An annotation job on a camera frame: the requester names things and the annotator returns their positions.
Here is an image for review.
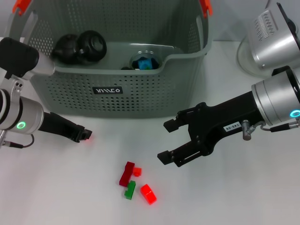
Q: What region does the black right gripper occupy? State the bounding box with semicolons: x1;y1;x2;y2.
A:
157;91;264;167

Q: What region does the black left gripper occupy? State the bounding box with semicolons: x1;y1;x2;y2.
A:
37;112;92;143

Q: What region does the dark red long brick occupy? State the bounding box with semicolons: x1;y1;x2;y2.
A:
119;161;136;188

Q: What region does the orange red slope brick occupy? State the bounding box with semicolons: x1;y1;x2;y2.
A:
140;184;158;206

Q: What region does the green toy brick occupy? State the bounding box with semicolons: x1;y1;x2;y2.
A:
124;180;137;200

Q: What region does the blue square toy plate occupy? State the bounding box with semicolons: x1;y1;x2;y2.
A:
137;60;152;70

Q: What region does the glass teacup black sleeve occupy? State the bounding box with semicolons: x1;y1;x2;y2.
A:
120;50;162;71
75;30;108;65

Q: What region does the grey perforated storage basket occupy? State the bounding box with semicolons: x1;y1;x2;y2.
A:
3;0;214;118

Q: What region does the black clay teapot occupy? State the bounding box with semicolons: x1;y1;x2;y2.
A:
51;34;79;65

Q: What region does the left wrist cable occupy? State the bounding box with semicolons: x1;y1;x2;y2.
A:
2;135;35;149

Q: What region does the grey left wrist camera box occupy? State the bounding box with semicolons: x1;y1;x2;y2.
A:
0;37;56;80

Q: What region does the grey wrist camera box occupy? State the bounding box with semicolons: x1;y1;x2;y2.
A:
0;37;56;80
248;2;300;71

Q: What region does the glass pitcher black handle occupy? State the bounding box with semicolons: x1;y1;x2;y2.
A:
236;38;293;78

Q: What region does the orange basket handle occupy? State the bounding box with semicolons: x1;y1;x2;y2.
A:
199;0;213;18
12;0;31;16

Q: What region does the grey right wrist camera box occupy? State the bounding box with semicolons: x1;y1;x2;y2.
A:
248;2;300;71

